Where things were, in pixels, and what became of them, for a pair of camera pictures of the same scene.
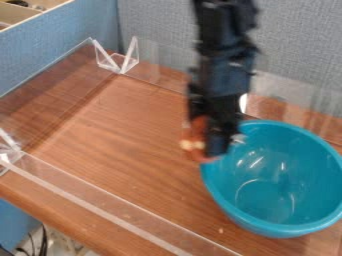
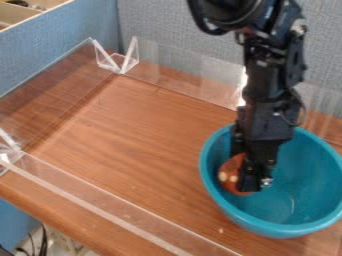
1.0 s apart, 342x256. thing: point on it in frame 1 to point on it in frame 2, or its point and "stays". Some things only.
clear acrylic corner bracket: (117, 62) stays
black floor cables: (33, 244) stays
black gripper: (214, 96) to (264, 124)
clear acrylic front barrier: (69, 193) stays
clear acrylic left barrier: (49, 94) stays
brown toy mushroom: (194, 141) to (229, 174)
